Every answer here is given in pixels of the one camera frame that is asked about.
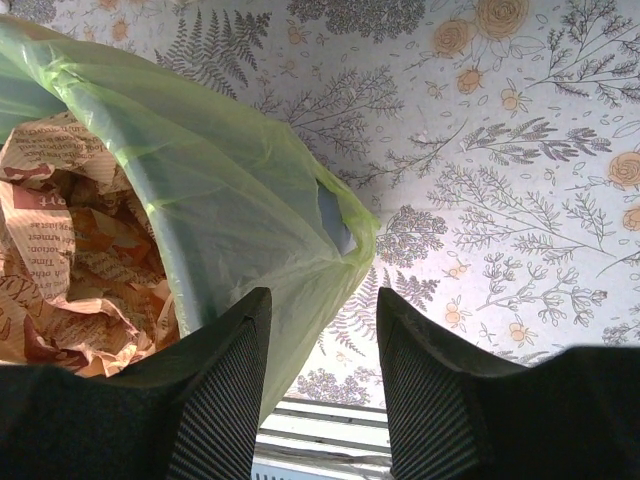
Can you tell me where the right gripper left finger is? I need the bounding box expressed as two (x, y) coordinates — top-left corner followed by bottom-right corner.
(1, 287), (272, 479)

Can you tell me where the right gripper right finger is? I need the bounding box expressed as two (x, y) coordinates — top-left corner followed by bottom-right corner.
(376, 288), (639, 479)

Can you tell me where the blue plastic trash bin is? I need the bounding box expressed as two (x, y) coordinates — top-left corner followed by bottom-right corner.
(317, 181), (356, 255)

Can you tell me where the green plastic trash bag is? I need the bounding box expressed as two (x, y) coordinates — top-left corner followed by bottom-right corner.
(1, 15), (379, 416)

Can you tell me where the crumpled printed waste paper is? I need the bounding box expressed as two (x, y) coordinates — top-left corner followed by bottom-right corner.
(1, 112), (179, 377)

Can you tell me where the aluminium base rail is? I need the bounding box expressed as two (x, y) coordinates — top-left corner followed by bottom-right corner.
(251, 398), (391, 479)

